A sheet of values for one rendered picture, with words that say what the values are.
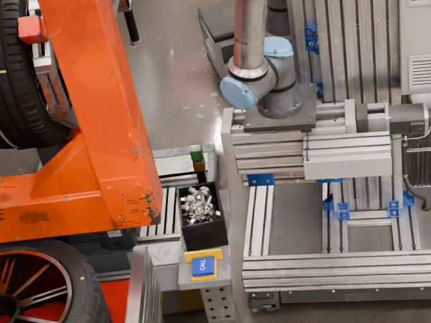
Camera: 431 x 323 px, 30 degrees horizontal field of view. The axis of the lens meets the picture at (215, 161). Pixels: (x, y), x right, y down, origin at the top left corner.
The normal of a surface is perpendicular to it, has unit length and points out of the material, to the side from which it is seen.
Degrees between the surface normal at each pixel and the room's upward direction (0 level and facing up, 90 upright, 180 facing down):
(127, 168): 90
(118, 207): 90
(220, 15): 0
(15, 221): 90
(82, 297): 0
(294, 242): 0
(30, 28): 45
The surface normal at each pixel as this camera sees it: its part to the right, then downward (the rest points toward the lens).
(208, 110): -0.16, -0.76
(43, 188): 0.00, 0.63
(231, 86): -0.61, 0.65
